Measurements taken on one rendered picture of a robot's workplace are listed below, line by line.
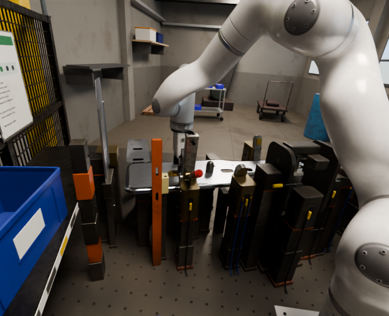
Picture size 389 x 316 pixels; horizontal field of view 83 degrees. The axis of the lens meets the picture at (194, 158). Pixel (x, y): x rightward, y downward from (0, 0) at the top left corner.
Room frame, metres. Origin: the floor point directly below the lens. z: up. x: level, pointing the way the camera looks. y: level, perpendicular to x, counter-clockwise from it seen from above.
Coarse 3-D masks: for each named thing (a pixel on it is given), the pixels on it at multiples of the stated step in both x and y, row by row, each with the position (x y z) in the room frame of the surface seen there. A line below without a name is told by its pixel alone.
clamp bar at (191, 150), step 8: (192, 136) 0.60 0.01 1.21; (184, 144) 0.62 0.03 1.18; (192, 144) 0.59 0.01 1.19; (184, 152) 0.61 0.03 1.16; (192, 152) 0.61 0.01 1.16; (184, 160) 0.61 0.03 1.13; (192, 160) 0.61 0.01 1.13; (184, 168) 0.61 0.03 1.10; (192, 168) 0.62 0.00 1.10; (184, 176) 0.62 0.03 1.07
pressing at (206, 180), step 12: (132, 168) 0.78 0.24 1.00; (144, 168) 0.79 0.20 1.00; (156, 168) 0.79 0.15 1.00; (168, 168) 0.80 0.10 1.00; (204, 168) 0.83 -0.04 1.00; (216, 168) 0.84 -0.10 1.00; (228, 168) 0.85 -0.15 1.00; (252, 168) 0.86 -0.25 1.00; (132, 180) 0.69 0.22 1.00; (144, 180) 0.69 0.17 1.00; (204, 180) 0.73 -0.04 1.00; (216, 180) 0.74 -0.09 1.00; (228, 180) 0.74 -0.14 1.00; (132, 192) 0.62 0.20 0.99; (144, 192) 0.63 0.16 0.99
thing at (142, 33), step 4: (136, 28) 5.25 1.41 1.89; (140, 28) 5.24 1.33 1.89; (144, 28) 5.25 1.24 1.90; (148, 28) 5.21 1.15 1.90; (136, 32) 5.25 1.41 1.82; (140, 32) 5.24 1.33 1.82; (144, 32) 5.23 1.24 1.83; (148, 32) 5.22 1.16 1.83; (152, 32) 5.38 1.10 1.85; (136, 36) 5.25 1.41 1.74; (140, 36) 5.24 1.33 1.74; (144, 36) 5.23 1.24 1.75; (148, 36) 5.22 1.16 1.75; (152, 36) 5.38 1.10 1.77; (148, 40) 5.23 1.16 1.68; (152, 40) 5.37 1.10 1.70
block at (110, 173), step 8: (112, 176) 0.71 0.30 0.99; (104, 184) 0.65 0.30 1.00; (112, 184) 0.69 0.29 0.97; (104, 192) 0.65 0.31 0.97; (112, 192) 0.67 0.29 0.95; (112, 200) 0.68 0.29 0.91; (112, 208) 0.66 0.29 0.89; (112, 216) 0.66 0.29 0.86; (112, 224) 0.65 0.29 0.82; (112, 232) 0.65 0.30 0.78; (112, 240) 0.65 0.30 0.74
